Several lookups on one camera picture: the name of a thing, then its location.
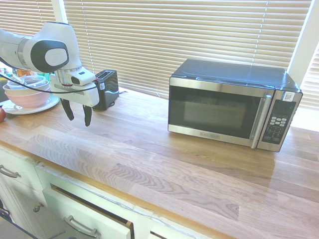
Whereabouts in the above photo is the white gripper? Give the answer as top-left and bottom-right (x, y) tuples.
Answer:
(51, 81), (101, 127)

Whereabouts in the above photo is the black two-slot toaster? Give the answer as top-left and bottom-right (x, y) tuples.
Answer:
(92, 70), (119, 111)

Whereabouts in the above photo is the white plate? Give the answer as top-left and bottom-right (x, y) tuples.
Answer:
(0, 95), (61, 116)

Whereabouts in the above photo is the white bowl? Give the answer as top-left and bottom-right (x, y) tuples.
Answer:
(5, 79), (51, 93)

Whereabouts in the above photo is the pink bowl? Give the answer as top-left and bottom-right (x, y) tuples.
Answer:
(2, 84), (52, 109)

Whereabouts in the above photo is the clear plastic container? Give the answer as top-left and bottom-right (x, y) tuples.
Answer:
(6, 75), (47, 88)

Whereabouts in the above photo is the orange food package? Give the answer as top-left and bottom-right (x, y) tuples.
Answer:
(11, 67), (38, 77)

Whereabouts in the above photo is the white open drawer front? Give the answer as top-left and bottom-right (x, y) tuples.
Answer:
(41, 183), (136, 239)

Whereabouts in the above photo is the narrow beige window blind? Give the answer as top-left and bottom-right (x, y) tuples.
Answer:
(298, 41), (319, 111)
(0, 0), (57, 38)

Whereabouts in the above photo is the wide beige window blind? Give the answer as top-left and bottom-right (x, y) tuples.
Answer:
(63, 0), (314, 110)

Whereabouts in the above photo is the stainless steel black microwave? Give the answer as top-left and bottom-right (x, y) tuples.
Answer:
(167, 59), (304, 153)

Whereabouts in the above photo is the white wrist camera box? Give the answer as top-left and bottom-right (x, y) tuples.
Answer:
(70, 70), (97, 86)

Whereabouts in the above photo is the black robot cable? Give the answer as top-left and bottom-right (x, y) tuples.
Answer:
(0, 56), (98, 95)

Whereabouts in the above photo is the metal drawer handle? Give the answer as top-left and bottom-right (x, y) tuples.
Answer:
(0, 164), (21, 178)
(63, 215), (101, 239)

